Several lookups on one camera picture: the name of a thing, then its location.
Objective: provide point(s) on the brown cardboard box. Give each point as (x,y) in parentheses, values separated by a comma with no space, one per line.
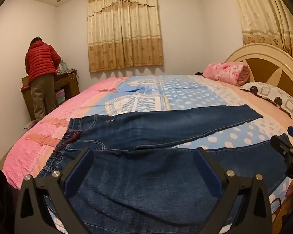
(25,80)

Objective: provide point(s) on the white pillow with dark dots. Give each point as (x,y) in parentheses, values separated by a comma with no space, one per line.
(271,93)

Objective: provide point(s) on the pastel stacked boxes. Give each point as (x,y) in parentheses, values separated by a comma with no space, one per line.
(59,95)

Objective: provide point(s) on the blue denim jeans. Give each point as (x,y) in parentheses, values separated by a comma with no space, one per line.
(161,126)

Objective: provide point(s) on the pink floral folded blanket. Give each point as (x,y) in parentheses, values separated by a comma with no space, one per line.
(224,72)

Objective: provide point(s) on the dark cloth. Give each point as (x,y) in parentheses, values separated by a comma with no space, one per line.
(0,199)

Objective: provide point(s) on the white flat object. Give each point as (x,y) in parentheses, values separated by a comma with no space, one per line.
(29,124)

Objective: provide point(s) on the pink and blue printed blanket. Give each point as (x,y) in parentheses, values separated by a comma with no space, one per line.
(51,139)

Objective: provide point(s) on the small black object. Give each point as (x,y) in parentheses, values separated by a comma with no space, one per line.
(199,73)

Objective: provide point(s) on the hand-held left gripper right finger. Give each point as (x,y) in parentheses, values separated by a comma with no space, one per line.
(207,173)

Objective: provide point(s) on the brown wooden cabinet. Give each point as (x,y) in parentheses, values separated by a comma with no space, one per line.
(64,82)

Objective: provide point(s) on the beige patterned window curtain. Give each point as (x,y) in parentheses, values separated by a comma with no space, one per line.
(266,17)
(124,29)

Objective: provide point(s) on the cream wooden bed headboard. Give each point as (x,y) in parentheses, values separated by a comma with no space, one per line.
(258,51)

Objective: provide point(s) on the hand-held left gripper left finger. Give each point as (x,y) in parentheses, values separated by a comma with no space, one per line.
(77,173)

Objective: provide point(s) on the pale blue bottle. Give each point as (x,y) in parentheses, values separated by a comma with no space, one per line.
(63,66)

